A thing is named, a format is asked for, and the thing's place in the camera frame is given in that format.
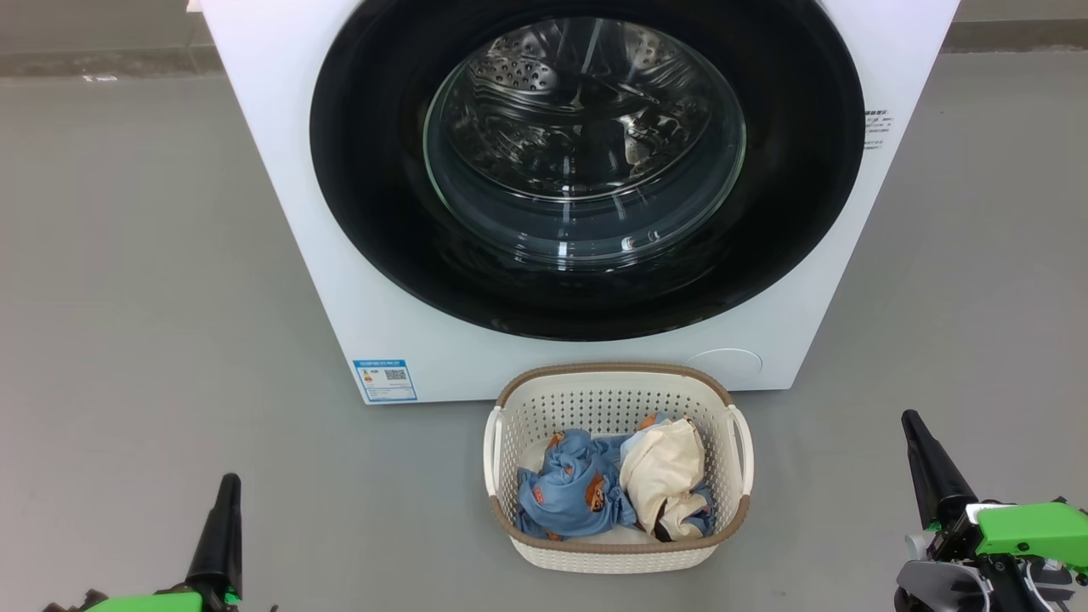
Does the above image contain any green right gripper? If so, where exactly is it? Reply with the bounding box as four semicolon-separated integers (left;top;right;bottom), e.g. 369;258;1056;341
901;410;1088;581

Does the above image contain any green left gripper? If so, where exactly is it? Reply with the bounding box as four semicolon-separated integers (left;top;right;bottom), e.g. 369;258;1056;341
85;473;244;612

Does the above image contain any cream garment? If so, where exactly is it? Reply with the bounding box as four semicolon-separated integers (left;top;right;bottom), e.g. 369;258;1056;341
618;417;708;542

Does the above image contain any blue garment with orange print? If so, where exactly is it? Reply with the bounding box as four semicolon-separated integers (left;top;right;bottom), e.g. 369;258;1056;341
515;414;717;542

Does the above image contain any round black glass washer door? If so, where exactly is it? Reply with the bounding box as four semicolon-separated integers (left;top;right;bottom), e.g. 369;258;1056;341
309;0;867;343

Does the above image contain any white front-load washing machine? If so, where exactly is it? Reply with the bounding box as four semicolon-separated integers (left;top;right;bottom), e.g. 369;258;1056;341
200;0;961;405

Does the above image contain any perforated steel washer drum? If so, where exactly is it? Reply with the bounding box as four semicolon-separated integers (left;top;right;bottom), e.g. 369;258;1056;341
444;17;717;207

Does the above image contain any blue energy label sticker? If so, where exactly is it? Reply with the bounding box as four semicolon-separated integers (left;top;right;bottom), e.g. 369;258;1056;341
353;359;419;404

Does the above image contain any round white filter cover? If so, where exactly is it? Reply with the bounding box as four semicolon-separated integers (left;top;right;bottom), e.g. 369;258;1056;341
686;348;764;380

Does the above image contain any cream perforated laundry basket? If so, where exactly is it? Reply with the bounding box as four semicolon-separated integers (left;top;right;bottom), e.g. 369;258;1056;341
483;363;756;575

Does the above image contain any small printed text label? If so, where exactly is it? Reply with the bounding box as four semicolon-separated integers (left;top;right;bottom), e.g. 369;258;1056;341
862;108;896;152

